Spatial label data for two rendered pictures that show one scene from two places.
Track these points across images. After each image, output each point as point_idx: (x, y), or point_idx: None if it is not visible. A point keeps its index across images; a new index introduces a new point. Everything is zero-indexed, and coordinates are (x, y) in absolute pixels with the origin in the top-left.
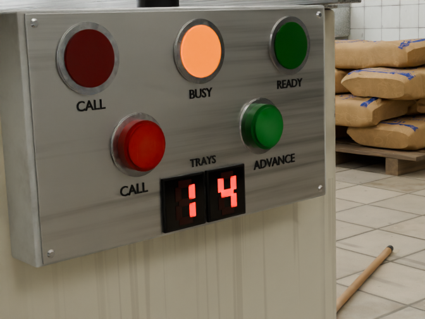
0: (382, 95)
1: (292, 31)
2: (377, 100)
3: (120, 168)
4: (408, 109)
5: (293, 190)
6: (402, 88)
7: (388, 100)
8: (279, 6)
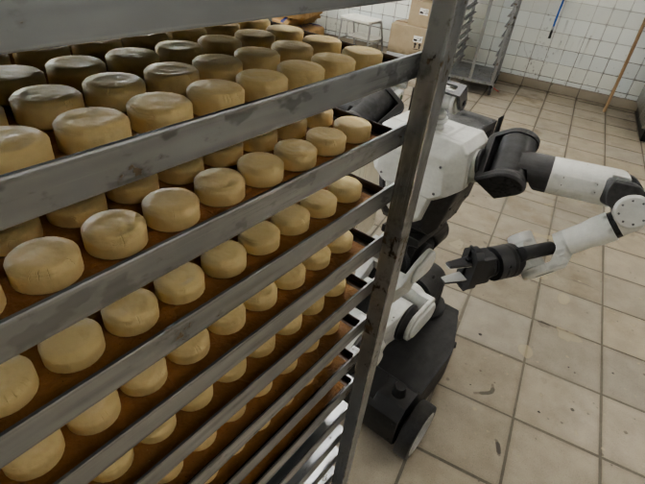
0: (290, 16)
1: (401, 96)
2: (287, 18)
3: None
4: (298, 22)
5: None
6: (300, 14)
7: (292, 18)
8: (400, 92)
